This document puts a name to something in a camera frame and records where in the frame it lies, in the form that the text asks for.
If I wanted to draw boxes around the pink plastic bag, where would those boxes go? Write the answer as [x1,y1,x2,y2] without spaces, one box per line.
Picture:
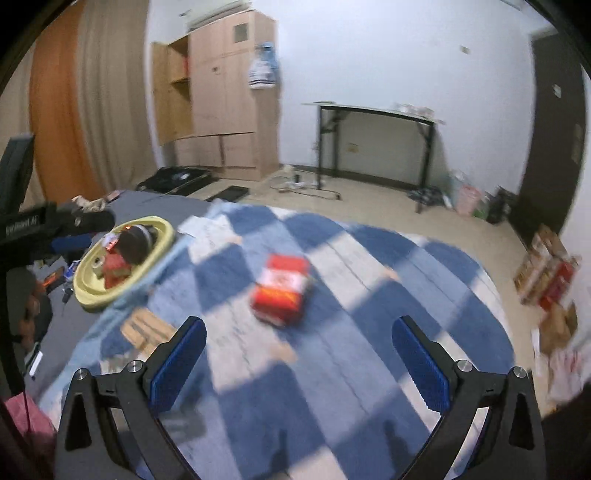
[456,185,482,217]

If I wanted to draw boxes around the silver round tin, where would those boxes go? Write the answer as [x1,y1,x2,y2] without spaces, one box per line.
[92,256,105,278]

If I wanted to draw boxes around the blue white checkered blanket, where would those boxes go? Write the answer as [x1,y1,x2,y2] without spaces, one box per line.
[38,204,515,479]

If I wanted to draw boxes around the small red box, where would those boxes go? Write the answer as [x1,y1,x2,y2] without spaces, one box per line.
[102,252,132,290]

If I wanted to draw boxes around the red white cigarette carton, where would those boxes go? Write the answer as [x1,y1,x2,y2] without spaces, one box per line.
[250,254,311,327]

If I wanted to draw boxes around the red fire extinguisher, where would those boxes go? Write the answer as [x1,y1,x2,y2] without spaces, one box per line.
[539,256,581,312]

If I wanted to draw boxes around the dark brown door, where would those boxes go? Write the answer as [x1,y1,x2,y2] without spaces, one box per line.
[509,34,586,244]

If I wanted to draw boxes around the black suitcase on floor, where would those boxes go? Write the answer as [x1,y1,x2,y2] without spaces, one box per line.
[135,166,217,197]

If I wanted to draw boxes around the white bag hanging on wardrobe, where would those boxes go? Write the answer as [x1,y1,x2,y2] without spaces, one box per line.
[249,42,280,90]

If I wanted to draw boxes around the beige orange curtains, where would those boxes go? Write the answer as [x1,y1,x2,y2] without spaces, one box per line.
[1,1,156,207]

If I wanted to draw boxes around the wooden wardrobe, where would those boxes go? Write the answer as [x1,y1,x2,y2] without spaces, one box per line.
[151,9,280,181]

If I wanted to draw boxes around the black frame folding table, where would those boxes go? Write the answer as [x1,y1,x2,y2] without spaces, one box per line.
[308,101,439,193]

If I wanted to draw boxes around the white power strip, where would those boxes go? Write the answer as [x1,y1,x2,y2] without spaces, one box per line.
[277,165,307,190]

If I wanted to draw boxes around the yellow plastic basin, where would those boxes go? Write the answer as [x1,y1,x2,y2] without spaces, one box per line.
[73,216,175,310]

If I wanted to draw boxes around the person's left hand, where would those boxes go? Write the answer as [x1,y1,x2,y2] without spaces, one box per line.
[7,268,53,353]

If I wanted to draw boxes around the brown cardboard boxes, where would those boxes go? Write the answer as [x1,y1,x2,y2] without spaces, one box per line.
[513,225,568,305]

